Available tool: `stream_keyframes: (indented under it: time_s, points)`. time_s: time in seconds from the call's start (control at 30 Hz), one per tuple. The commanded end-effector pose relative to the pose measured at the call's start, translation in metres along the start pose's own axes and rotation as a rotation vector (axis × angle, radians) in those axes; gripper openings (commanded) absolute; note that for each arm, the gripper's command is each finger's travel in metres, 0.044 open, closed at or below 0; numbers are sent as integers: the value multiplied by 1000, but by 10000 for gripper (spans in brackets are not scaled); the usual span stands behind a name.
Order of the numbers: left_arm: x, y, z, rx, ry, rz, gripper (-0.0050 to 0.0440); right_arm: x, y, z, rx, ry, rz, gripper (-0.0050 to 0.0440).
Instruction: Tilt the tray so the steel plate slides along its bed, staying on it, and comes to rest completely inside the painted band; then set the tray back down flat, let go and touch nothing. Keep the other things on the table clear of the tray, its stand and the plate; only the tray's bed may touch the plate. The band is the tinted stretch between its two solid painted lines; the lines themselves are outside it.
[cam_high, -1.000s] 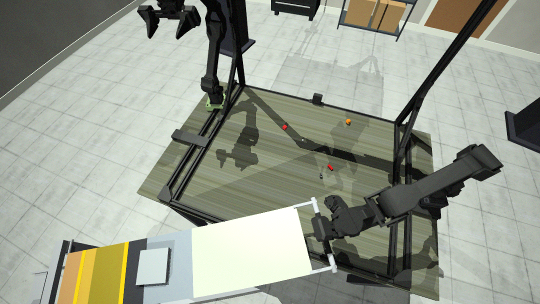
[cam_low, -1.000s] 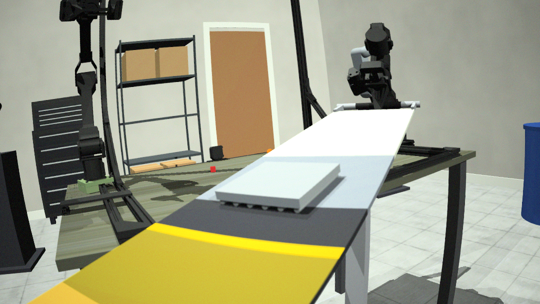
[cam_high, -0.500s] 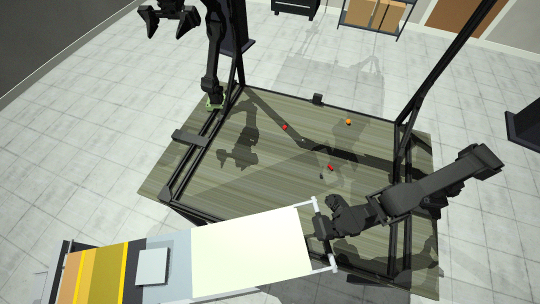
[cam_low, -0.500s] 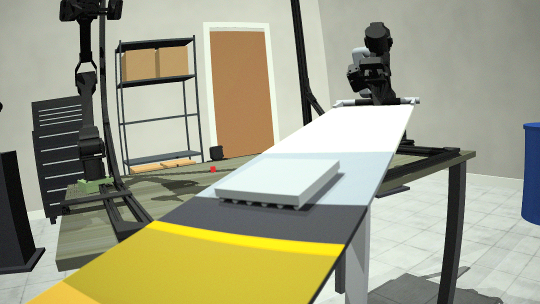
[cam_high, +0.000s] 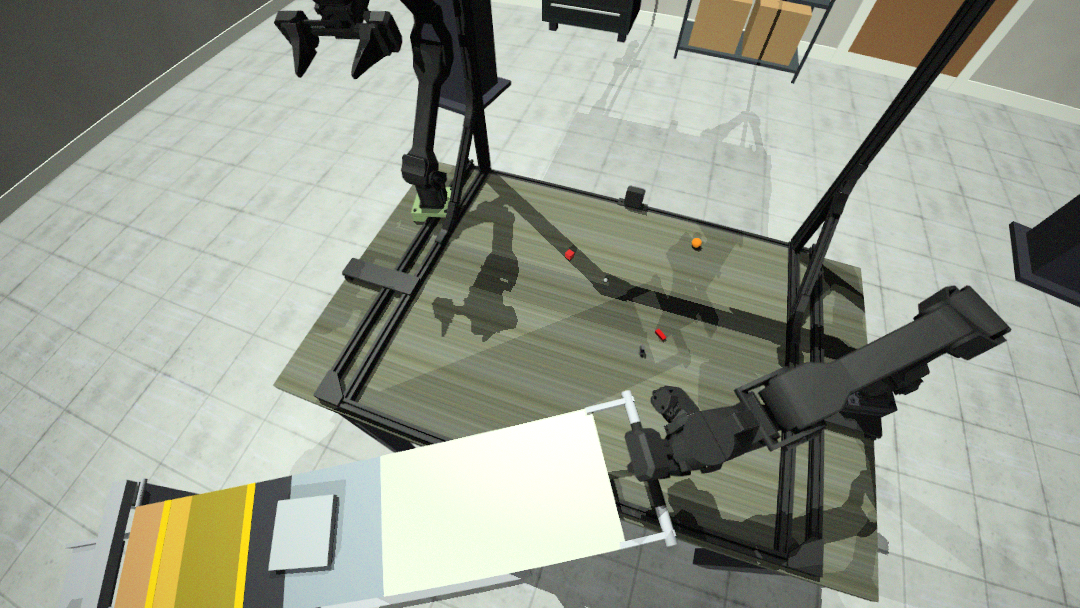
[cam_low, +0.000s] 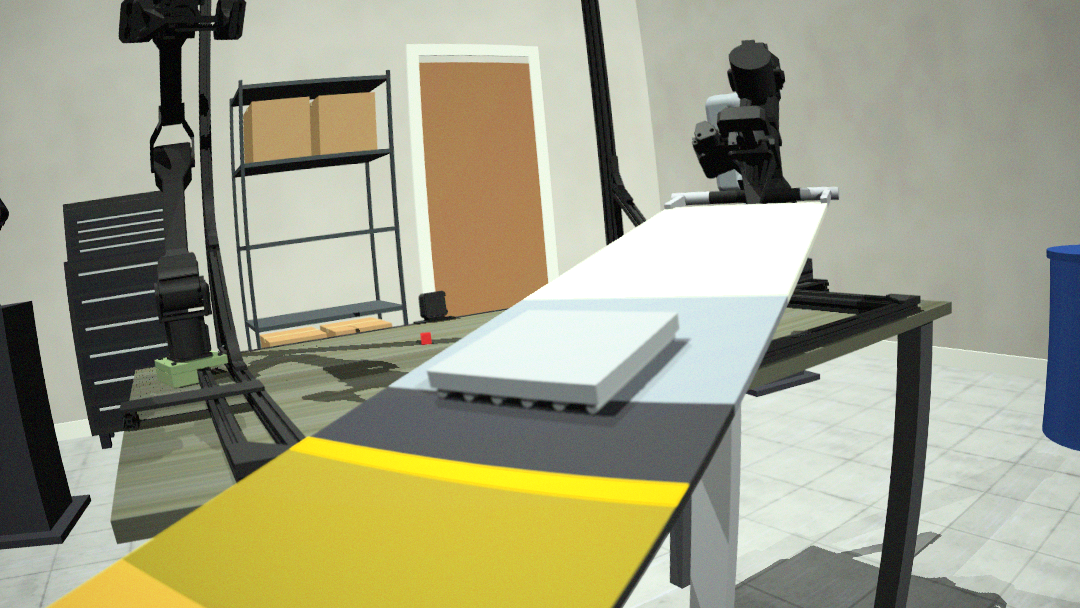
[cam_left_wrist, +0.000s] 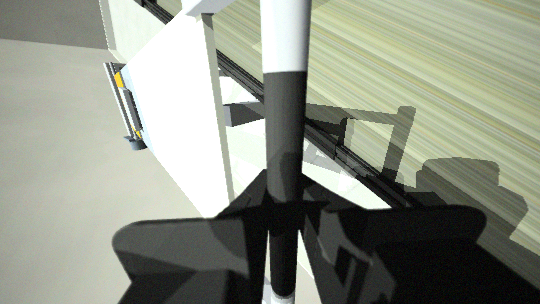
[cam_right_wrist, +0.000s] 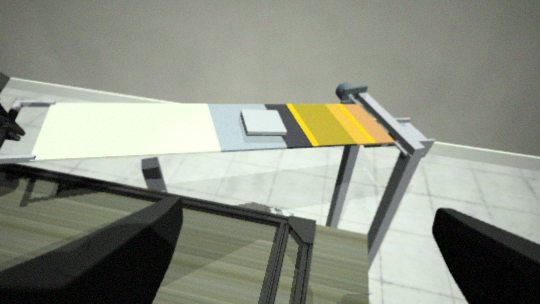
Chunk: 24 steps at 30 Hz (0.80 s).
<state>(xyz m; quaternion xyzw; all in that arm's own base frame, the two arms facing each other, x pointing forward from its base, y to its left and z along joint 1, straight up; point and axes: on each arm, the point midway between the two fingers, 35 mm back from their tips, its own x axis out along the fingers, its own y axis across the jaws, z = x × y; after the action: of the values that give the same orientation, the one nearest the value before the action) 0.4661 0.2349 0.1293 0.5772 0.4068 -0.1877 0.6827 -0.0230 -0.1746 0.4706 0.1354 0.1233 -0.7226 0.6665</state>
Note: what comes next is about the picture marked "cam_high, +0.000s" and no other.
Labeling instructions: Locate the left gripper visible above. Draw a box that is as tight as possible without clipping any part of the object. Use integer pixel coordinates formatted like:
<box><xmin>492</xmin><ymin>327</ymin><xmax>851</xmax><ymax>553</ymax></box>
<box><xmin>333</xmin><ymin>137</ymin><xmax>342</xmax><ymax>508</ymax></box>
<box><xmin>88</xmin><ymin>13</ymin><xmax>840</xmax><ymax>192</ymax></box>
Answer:
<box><xmin>624</xmin><ymin>428</ymin><xmax>723</xmax><ymax>482</ymax></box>

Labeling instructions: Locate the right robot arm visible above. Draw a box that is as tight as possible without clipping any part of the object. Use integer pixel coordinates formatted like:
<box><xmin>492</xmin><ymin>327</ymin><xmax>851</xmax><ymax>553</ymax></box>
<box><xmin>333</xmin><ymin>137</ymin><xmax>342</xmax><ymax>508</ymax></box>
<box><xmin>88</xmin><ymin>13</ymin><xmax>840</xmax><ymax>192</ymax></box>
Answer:
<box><xmin>313</xmin><ymin>0</ymin><xmax>454</xmax><ymax>210</ymax></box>

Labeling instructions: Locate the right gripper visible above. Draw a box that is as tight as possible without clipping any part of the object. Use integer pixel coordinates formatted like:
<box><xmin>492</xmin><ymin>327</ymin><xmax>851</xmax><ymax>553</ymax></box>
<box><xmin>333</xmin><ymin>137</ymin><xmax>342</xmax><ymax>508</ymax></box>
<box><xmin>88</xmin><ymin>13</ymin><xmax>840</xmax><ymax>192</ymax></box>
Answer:
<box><xmin>274</xmin><ymin>0</ymin><xmax>402</xmax><ymax>79</ymax></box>

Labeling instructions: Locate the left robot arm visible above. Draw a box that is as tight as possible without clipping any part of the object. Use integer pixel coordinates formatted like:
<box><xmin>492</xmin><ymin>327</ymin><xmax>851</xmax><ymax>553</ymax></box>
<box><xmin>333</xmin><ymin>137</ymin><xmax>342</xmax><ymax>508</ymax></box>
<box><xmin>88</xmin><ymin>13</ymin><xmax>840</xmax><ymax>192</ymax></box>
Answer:
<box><xmin>650</xmin><ymin>285</ymin><xmax>1011</xmax><ymax>465</ymax></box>

